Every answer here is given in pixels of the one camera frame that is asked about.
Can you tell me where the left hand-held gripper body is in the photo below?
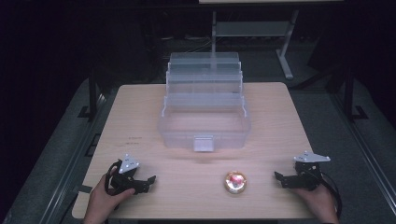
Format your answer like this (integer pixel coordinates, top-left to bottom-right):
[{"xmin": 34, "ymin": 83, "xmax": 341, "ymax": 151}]
[{"xmin": 108, "ymin": 153, "xmax": 140, "ymax": 196}]

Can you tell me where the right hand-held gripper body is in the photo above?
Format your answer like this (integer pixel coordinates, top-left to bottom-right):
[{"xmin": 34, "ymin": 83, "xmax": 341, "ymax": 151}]
[{"xmin": 292, "ymin": 150, "xmax": 332, "ymax": 191}]

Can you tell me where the round gold and red trinket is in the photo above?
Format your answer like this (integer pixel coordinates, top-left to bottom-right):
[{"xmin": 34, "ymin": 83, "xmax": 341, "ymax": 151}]
[{"xmin": 223, "ymin": 170, "xmax": 248, "ymax": 196}]

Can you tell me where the clear plastic tiered storage box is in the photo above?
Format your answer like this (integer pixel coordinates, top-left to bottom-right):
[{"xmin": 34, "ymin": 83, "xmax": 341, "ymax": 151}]
[{"xmin": 156, "ymin": 51, "xmax": 252, "ymax": 154}]

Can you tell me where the person's right hand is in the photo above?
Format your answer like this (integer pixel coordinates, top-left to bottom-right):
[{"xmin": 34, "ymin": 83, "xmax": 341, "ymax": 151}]
[{"xmin": 291, "ymin": 184, "xmax": 341, "ymax": 224}]

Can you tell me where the person's left hand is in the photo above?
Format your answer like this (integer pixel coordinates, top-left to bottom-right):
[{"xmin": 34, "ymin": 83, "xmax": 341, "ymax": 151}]
[{"xmin": 81, "ymin": 166, "xmax": 137, "ymax": 224}]

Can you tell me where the grey tape strip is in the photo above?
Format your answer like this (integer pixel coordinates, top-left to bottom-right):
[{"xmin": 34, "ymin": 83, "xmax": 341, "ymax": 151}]
[{"xmin": 73, "ymin": 184, "xmax": 93, "ymax": 194}]

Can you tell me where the grey metal stand with shelf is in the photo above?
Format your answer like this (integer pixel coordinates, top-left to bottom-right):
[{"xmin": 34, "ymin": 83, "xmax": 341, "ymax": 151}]
[{"xmin": 210, "ymin": 8, "xmax": 301, "ymax": 80}]

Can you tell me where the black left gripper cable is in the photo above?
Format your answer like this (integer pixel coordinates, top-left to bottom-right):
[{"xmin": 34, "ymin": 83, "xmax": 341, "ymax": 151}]
[{"xmin": 104, "ymin": 159, "xmax": 123, "ymax": 197}]

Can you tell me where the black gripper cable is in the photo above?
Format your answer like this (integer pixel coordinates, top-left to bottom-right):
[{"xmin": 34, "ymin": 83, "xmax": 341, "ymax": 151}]
[
  {"xmin": 319, "ymin": 171, "xmax": 344, "ymax": 218},
  {"xmin": 104, "ymin": 159, "xmax": 123, "ymax": 197}
]

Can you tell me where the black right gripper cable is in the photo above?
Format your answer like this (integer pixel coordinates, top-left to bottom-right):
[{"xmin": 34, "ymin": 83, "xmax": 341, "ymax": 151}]
[{"xmin": 319, "ymin": 171, "xmax": 344, "ymax": 218}]

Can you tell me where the aluminium frame rail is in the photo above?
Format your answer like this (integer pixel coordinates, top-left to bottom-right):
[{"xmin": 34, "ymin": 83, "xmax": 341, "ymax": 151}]
[
  {"xmin": 329, "ymin": 91, "xmax": 396, "ymax": 216},
  {"xmin": 38, "ymin": 88, "xmax": 120, "ymax": 224}
]

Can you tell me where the black metal post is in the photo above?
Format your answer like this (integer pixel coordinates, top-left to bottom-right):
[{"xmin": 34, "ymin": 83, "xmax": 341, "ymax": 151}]
[
  {"xmin": 343, "ymin": 66, "xmax": 370, "ymax": 123},
  {"xmin": 78, "ymin": 68, "xmax": 99, "ymax": 123}
]

